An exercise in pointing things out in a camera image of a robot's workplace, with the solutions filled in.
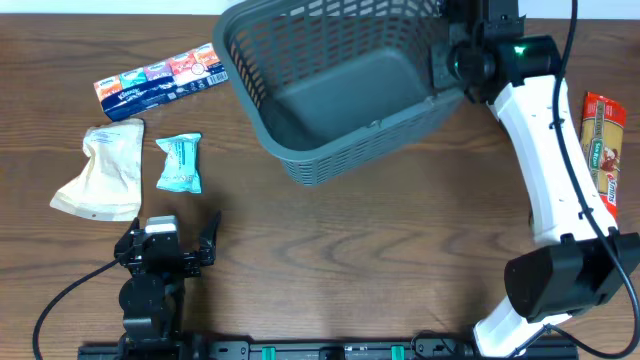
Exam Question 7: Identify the red spaghetti packet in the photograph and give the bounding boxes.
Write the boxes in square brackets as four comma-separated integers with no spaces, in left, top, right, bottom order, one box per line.
[580,92,627,218]

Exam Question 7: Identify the grey plastic basket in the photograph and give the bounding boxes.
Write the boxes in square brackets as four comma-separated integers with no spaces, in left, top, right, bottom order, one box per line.
[213,0,464,186]

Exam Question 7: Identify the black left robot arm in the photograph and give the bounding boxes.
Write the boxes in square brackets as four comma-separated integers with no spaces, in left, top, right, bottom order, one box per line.
[114,212,221,344]

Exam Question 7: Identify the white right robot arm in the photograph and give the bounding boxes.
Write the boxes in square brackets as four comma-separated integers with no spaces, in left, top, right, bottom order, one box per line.
[431,1,639,359]

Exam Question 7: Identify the beige paper pouch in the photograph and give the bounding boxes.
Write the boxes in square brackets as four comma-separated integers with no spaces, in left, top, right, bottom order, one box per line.
[50,118,145,222]

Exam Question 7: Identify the light blue snack packet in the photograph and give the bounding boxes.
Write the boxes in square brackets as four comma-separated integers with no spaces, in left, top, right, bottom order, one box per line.
[156,132,202,194]

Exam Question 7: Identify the Kleenex tissue multipack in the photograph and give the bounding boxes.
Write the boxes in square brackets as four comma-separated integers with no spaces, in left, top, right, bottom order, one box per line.
[94,43,229,122]

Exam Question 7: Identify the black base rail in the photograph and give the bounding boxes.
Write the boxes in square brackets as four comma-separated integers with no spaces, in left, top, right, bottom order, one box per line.
[77,333,581,360]

